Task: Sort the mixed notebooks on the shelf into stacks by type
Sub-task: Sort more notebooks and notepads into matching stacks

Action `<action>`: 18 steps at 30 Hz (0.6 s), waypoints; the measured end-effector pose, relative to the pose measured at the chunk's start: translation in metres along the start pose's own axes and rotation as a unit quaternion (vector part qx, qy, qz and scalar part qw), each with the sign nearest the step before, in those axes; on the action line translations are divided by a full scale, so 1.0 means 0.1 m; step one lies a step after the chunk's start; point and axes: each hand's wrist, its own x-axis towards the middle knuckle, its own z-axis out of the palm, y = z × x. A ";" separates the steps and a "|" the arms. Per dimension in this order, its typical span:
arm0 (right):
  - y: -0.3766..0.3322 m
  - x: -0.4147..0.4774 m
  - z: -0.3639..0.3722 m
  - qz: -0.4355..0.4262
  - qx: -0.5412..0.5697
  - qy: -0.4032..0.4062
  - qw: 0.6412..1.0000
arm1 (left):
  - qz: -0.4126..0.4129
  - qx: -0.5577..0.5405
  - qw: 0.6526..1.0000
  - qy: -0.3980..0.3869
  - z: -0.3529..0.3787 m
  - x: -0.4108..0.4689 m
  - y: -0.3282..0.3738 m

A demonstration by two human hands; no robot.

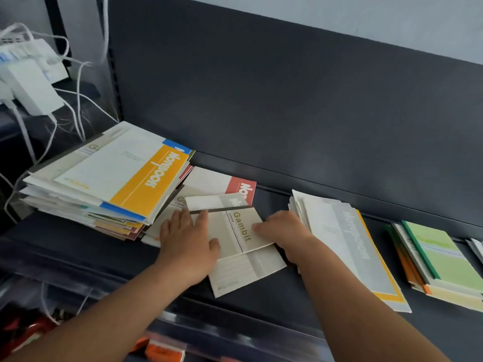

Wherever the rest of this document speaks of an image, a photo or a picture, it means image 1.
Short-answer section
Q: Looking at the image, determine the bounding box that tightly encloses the grey band notebook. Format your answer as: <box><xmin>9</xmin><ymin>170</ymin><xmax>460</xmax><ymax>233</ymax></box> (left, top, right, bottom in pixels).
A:
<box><xmin>184</xmin><ymin>192</ymin><xmax>250</xmax><ymax>215</ymax></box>

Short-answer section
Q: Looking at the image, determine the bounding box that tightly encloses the red band notebook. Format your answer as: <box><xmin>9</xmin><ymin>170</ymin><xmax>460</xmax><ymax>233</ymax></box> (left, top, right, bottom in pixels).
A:
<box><xmin>183</xmin><ymin>166</ymin><xmax>257</xmax><ymax>206</ymax></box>

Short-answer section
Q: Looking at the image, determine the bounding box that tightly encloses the white power adapter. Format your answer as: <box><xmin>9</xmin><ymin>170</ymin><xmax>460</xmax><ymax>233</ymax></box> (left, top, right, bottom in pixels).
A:
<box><xmin>0</xmin><ymin>58</ymin><xmax>65</xmax><ymax>117</ymax></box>

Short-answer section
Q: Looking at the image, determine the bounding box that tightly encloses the person's right hand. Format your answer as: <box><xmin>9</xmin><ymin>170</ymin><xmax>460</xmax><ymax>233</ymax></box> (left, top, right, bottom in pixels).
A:
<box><xmin>252</xmin><ymin>211</ymin><xmax>319</xmax><ymax>265</ymax></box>

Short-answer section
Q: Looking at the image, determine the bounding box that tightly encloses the pile of assorted notebooks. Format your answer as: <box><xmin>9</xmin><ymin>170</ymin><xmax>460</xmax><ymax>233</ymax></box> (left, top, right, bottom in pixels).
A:
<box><xmin>20</xmin><ymin>121</ymin><xmax>196</xmax><ymax>242</ymax></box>

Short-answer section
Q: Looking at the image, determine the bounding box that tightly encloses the dark grey shelf unit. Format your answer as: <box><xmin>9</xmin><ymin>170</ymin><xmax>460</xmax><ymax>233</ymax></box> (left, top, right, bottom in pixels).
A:
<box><xmin>0</xmin><ymin>0</ymin><xmax>483</xmax><ymax>362</ymax></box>

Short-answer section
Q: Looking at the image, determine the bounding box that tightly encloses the person's right forearm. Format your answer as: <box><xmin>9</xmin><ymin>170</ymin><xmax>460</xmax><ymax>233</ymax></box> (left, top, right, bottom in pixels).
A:
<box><xmin>296</xmin><ymin>237</ymin><xmax>451</xmax><ymax>362</ymax></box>

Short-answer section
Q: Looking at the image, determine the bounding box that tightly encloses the black shelf upright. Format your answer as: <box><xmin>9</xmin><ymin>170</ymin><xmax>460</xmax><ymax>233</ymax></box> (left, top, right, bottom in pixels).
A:
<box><xmin>43</xmin><ymin>0</ymin><xmax>73</xmax><ymax>68</ymax></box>

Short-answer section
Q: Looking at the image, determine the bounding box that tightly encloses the white lined-cover notebook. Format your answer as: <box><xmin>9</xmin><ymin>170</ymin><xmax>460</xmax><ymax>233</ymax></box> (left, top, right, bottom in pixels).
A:
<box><xmin>208</xmin><ymin>245</ymin><xmax>288</xmax><ymax>298</ymax></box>

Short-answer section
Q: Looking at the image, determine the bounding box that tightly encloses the person's left hand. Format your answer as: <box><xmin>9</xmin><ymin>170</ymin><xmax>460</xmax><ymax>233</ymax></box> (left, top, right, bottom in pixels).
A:
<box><xmin>156</xmin><ymin>207</ymin><xmax>220</xmax><ymax>287</ymax></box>

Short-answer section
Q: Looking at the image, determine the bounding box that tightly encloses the stack of white notebooks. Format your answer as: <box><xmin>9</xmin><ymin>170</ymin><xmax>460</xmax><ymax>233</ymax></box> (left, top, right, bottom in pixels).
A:
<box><xmin>288</xmin><ymin>190</ymin><xmax>412</xmax><ymax>313</ymax></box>

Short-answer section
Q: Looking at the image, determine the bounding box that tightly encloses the red packet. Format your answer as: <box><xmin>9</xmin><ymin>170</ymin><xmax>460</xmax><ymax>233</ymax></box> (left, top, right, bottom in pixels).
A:
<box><xmin>0</xmin><ymin>314</ymin><xmax>57</xmax><ymax>358</ymax></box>

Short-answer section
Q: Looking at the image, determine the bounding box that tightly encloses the stack of green orange notebooks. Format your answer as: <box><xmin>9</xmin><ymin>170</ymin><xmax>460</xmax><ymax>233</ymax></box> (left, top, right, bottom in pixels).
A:
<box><xmin>386</xmin><ymin>220</ymin><xmax>483</xmax><ymax>313</ymax></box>

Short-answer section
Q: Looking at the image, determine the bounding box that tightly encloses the orange packet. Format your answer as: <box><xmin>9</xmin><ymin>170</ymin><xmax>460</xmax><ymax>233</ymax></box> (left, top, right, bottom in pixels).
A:
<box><xmin>130</xmin><ymin>335</ymin><xmax>186</xmax><ymax>362</ymax></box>

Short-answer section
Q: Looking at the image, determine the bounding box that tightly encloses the person's left forearm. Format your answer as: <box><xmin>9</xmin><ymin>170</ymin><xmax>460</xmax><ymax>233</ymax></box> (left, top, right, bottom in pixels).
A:
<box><xmin>0</xmin><ymin>260</ymin><xmax>209</xmax><ymax>362</ymax></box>

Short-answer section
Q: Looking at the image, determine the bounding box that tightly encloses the white power strip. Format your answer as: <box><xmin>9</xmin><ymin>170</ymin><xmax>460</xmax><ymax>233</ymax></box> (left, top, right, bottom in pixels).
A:
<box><xmin>0</xmin><ymin>37</ymin><xmax>69</xmax><ymax>85</ymax></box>

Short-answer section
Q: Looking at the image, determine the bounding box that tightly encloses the white cable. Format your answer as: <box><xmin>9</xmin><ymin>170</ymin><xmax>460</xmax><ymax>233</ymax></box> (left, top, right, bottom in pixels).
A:
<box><xmin>53</xmin><ymin>61</ymin><xmax>120</xmax><ymax>142</ymax></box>
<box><xmin>0</xmin><ymin>22</ymin><xmax>71</xmax><ymax>59</ymax></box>
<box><xmin>99</xmin><ymin>0</ymin><xmax>111</xmax><ymax>65</ymax></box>
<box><xmin>3</xmin><ymin>100</ymin><xmax>58</xmax><ymax>224</ymax></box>

